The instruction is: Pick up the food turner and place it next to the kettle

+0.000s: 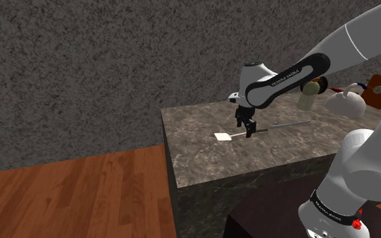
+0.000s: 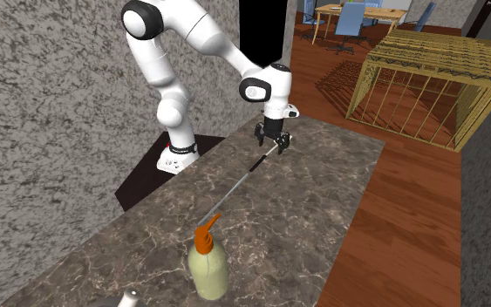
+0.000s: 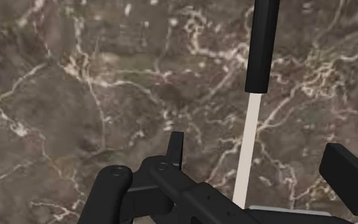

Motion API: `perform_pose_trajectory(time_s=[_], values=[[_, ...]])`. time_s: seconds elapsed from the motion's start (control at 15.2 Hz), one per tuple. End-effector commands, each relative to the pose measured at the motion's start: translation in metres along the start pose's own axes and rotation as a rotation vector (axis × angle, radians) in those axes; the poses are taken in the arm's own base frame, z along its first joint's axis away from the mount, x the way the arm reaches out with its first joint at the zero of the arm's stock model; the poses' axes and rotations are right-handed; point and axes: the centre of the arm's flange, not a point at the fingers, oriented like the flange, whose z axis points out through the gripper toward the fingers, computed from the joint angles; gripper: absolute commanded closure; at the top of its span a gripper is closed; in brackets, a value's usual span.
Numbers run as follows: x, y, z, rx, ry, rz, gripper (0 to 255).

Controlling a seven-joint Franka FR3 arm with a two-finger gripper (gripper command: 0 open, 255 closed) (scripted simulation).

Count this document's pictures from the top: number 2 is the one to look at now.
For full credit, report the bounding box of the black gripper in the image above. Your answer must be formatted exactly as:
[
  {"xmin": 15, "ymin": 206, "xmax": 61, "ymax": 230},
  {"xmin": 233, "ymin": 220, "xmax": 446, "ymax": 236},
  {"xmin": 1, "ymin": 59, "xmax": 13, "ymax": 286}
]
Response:
[{"xmin": 254, "ymin": 115, "xmax": 291, "ymax": 155}]

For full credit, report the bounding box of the grey round white-knobbed object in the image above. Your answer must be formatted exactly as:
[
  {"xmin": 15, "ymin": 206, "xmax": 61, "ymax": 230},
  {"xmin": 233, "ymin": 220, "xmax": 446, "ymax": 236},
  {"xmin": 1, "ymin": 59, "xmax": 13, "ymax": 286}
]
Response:
[{"xmin": 95, "ymin": 288, "xmax": 149, "ymax": 307}]

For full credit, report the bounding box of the gold wire cage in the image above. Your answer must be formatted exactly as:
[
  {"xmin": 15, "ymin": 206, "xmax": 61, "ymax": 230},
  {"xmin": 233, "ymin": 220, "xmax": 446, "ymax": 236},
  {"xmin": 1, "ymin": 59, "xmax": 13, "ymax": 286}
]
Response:
[{"xmin": 345, "ymin": 28, "xmax": 491, "ymax": 153}]

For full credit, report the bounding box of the long thin silver black rod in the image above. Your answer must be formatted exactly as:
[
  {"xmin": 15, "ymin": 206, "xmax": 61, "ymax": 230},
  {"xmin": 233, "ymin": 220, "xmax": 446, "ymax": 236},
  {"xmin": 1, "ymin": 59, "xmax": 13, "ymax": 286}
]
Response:
[{"xmin": 197, "ymin": 134, "xmax": 293, "ymax": 227}]

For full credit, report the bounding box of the pale green orange pump bottle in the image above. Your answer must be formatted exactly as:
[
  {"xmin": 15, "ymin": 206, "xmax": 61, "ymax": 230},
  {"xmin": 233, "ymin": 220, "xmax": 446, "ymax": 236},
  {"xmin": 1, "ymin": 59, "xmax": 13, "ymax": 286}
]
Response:
[{"xmin": 187, "ymin": 213, "xmax": 229, "ymax": 301}]

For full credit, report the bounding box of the blue office chair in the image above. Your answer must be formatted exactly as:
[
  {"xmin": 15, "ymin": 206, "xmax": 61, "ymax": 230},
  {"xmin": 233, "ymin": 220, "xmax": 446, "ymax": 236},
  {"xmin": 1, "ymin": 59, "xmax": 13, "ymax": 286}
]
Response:
[
  {"xmin": 326, "ymin": 2, "xmax": 372, "ymax": 56},
  {"xmin": 299, "ymin": 0, "xmax": 327, "ymax": 42}
]

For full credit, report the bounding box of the wooden table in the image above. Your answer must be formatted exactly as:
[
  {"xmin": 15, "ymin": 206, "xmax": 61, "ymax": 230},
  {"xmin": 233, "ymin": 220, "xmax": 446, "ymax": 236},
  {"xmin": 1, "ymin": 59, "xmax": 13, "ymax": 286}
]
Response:
[{"xmin": 311, "ymin": 3, "xmax": 409, "ymax": 45}]

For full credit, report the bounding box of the dark robot stand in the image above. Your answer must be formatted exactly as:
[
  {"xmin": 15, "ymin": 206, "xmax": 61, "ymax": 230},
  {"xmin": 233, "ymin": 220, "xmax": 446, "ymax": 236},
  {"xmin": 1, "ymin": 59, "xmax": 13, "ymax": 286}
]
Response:
[{"xmin": 114, "ymin": 132, "xmax": 227, "ymax": 212}]

